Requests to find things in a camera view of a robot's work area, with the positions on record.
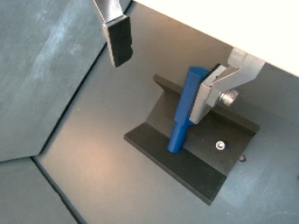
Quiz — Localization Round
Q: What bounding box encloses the black angle fixture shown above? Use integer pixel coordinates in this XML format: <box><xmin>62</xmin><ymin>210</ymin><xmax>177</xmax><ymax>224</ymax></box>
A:
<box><xmin>125</xmin><ymin>75</ymin><xmax>259</xmax><ymax>204</ymax></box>

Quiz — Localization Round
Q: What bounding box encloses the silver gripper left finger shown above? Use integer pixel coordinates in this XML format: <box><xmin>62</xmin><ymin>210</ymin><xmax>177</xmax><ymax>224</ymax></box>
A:
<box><xmin>93</xmin><ymin>0</ymin><xmax>134</xmax><ymax>67</ymax></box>

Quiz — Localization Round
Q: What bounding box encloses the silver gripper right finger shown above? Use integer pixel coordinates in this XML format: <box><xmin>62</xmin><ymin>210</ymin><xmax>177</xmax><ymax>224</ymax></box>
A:
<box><xmin>190</xmin><ymin>48</ymin><xmax>266</xmax><ymax>124</ymax></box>

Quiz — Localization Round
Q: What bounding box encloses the blue peg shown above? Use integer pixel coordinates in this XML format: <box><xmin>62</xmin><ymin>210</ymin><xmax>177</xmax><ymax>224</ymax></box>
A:
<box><xmin>167</xmin><ymin>66</ymin><xmax>210</xmax><ymax>153</ymax></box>

